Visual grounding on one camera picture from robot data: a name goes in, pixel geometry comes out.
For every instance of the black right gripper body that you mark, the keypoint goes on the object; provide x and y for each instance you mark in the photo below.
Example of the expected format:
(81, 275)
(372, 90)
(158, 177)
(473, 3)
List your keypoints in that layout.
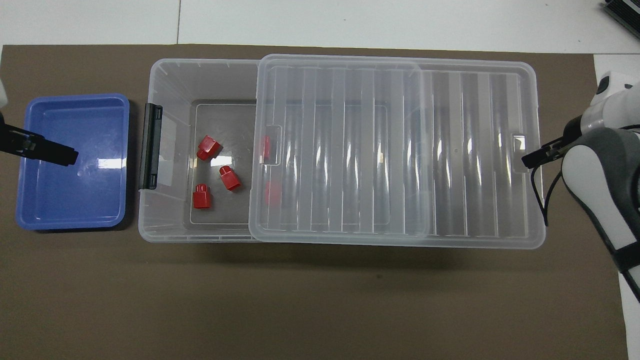
(574, 132)

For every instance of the clear plastic storage box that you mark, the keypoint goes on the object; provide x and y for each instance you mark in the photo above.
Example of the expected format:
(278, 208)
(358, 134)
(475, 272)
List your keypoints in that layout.
(172, 210)

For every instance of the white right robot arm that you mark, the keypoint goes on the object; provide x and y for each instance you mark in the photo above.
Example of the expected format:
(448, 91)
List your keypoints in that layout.
(610, 175)

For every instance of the black finned device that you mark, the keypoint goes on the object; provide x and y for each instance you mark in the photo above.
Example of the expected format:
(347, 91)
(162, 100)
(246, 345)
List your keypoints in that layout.
(625, 15)

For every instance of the red plastic block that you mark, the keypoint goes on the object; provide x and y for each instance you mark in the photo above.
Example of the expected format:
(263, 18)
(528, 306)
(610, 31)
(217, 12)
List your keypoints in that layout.
(230, 178)
(272, 193)
(266, 147)
(202, 197)
(208, 148)

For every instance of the blue plastic tray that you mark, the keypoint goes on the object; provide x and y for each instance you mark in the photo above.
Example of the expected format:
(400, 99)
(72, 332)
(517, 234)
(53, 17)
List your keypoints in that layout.
(70, 195)

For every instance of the clear ribbed plastic lid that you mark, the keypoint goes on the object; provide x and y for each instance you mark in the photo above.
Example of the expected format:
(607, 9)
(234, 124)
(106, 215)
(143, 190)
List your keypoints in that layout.
(400, 150)

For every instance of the brown table mat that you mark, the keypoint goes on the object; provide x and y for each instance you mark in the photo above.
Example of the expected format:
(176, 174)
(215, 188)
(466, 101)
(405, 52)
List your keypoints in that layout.
(300, 300)

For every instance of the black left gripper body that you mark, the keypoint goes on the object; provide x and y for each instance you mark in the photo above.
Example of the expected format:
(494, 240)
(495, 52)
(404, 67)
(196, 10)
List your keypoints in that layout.
(10, 140)

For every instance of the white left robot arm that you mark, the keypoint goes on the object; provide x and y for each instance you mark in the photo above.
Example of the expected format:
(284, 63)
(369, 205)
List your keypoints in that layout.
(2, 95)

